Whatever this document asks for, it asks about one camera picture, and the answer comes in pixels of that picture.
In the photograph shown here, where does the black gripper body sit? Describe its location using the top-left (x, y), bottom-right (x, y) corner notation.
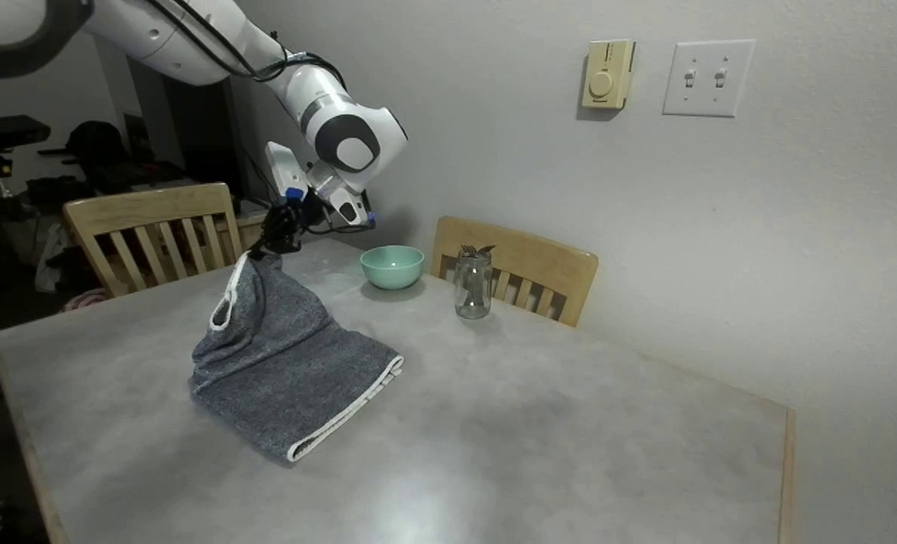
top-left (261, 190), bottom-right (331, 250)

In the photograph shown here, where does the blue grey striped towel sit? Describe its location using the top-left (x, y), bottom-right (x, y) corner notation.
top-left (184, 250), bottom-right (407, 467)

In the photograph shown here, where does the small wooden cabinet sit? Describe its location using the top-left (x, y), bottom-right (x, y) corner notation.
top-left (233, 203), bottom-right (281, 255)

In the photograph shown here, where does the teal ceramic bowl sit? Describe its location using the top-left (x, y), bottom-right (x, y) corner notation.
top-left (356, 241), bottom-right (430, 293)

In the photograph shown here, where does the black bag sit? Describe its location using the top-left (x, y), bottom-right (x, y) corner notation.
top-left (36, 118), bottom-right (190, 196)

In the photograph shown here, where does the clear glass jar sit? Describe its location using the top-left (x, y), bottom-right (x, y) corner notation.
top-left (450, 244), bottom-right (498, 325)

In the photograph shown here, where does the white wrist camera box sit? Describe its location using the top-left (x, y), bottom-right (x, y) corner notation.
top-left (261, 139), bottom-right (312, 206)

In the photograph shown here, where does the beige wall thermostat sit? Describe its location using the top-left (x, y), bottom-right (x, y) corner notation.
top-left (575, 39), bottom-right (638, 114)

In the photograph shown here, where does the white light switch plate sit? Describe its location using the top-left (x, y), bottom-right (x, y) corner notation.
top-left (661, 36), bottom-right (759, 122)

